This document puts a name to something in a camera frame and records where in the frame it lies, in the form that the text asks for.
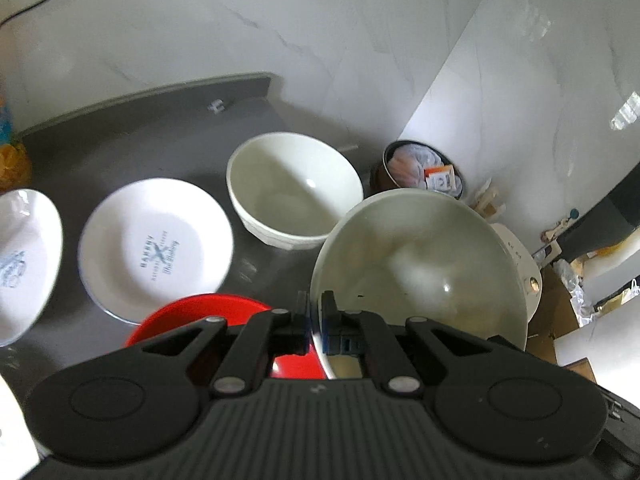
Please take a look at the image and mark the red and black bowl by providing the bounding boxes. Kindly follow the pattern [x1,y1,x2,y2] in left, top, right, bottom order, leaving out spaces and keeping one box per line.
[125,294,326,380]

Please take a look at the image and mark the white bowl front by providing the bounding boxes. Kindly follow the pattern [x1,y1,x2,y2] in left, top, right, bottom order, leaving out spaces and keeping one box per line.
[310,188,528,349]

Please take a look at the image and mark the white bowl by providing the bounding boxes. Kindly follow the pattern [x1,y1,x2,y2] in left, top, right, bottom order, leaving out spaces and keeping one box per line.
[310,188,528,349]
[226,132,363,250]

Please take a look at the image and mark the white plate blue script logo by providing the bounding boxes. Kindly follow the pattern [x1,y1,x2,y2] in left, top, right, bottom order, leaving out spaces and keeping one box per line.
[0,188,63,347]

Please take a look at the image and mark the small white plate cross logo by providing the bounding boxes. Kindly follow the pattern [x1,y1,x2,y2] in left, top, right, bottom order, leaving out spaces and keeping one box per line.
[77,178,234,325]

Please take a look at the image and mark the round tin with packets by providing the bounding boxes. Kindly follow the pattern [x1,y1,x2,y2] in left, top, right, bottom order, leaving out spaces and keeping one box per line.
[370,140,464,200]

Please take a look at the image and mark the white appliance kettle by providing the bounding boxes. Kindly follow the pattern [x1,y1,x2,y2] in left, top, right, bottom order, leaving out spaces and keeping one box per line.
[491,223,542,322]

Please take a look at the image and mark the small white clip on counter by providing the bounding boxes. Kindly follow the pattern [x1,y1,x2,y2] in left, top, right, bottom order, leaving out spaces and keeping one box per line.
[207,100,226,114]

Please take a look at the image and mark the orange juice bottle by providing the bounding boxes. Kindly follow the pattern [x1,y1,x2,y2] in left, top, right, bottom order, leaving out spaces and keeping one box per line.
[0,96,32,194]

